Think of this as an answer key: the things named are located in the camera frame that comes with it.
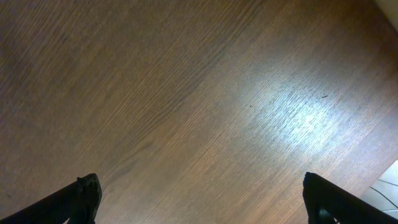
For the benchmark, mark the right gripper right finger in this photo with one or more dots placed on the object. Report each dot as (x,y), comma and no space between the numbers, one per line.
(326,203)

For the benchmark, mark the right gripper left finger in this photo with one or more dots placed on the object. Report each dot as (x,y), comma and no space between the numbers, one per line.
(75,203)

